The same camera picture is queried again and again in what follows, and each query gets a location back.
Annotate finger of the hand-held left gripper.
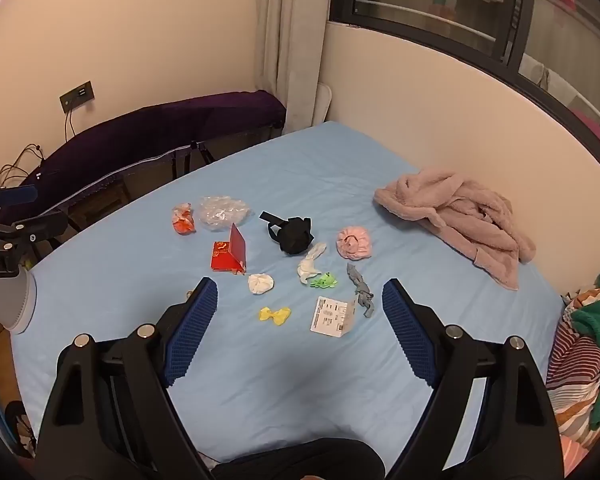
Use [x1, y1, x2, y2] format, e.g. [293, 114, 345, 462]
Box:
[11, 210, 69, 248]
[0, 184, 38, 221]

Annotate red paper box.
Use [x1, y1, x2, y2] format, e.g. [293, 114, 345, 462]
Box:
[210, 223, 247, 276]

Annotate black cloth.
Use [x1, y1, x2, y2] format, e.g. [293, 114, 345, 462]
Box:
[259, 211, 315, 255]

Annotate grey quilted cloth strip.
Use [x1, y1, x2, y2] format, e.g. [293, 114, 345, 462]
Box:
[346, 262, 375, 318]

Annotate white bin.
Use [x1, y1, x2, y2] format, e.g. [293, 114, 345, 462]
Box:
[0, 260, 38, 333]

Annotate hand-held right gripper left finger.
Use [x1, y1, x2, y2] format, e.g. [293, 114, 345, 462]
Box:
[34, 276, 219, 480]

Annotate beige curtain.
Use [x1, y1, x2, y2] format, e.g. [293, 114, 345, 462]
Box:
[256, 0, 337, 133]

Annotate purple velvet headboard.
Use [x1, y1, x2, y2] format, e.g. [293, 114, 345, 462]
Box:
[20, 91, 287, 211]

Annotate pink knitted cap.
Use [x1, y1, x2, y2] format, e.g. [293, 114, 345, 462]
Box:
[336, 226, 374, 261]

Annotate orange snack wrapper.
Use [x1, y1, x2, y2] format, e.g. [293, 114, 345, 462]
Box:
[171, 203, 197, 235]

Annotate white labelled packet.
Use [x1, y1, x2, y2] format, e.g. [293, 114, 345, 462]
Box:
[309, 296, 357, 337]

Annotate black wall socket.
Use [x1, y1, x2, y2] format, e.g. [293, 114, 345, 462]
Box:
[60, 81, 96, 113]

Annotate striped blanket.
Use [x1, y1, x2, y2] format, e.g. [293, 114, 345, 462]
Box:
[545, 285, 600, 451]

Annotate clear plastic bag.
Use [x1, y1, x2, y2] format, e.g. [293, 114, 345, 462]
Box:
[197, 195, 249, 232]

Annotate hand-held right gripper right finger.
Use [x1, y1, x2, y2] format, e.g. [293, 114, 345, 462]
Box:
[381, 278, 566, 480]

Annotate white cloth strip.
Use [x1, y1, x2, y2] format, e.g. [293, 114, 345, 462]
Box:
[297, 242, 328, 286]

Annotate pink fleece robe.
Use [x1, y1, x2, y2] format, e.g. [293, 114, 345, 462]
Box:
[373, 171, 537, 291]

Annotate white board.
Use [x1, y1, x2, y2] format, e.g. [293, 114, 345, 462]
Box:
[312, 82, 333, 123]

